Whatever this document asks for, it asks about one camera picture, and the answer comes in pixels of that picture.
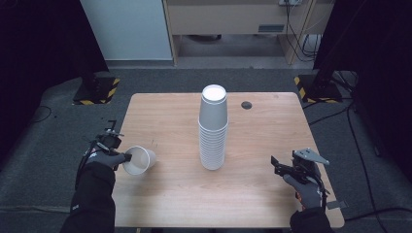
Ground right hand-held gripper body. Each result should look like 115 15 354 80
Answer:
291 148 331 185

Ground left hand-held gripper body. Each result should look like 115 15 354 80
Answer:
94 128 125 151

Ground white disposable paper cup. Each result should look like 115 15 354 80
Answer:
121 145 157 177

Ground stack of white paper cups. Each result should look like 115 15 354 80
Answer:
197 83 229 172

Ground person's left hand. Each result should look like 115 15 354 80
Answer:
84 146 128 170

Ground grey tape strip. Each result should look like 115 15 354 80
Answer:
326 200 348 211

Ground striped black stand base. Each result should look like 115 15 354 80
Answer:
293 73 344 105
72 76 121 106

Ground white cabinet panel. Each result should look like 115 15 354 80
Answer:
80 0 173 61

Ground black curtain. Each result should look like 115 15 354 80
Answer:
0 0 110 163
312 0 412 183

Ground light wooden desk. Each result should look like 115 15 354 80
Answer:
162 0 335 66

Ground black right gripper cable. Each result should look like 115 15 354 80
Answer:
315 176 331 212

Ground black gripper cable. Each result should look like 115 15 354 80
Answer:
315 176 331 212
75 139 108 190

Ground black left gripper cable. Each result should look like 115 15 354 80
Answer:
75 139 108 190

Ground short black floor cable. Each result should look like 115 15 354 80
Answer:
307 96 355 127

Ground long black floor cable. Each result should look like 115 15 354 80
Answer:
343 105 412 223

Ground thin black floor cable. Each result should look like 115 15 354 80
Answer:
26 105 53 126

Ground hanging black cables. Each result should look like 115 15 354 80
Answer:
284 0 322 63

